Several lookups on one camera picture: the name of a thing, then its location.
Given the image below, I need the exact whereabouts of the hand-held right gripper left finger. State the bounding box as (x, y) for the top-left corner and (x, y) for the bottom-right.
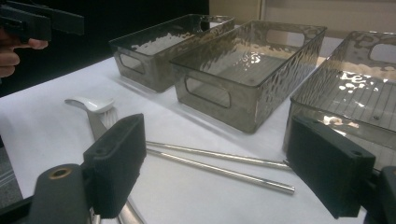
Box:
(82, 113), (148, 220)

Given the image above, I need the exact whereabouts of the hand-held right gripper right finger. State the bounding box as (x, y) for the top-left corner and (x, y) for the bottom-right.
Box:
(285, 115), (376, 220)

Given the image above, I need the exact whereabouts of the metal fork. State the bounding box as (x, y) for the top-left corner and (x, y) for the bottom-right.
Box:
(100, 106), (147, 224)

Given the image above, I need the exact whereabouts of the white plastic spoon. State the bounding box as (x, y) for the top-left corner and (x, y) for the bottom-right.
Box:
(64, 96), (117, 114)

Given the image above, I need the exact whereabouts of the smoky clear plastic bin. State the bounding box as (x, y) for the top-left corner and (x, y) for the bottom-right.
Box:
(108, 13), (236, 93)
(282, 30), (396, 172)
(170, 20), (328, 134)

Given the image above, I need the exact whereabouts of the metal chopstick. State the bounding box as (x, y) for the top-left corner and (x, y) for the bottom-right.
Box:
(145, 148), (296, 195)
(145, 140), (292, 171)

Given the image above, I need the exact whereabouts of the white table cover sheet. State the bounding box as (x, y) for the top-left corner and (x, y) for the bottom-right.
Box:
(0, 55), (370, 224)

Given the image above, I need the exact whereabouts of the aluminium floor rail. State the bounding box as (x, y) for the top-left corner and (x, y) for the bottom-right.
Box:
(0, 167), (18, 195)

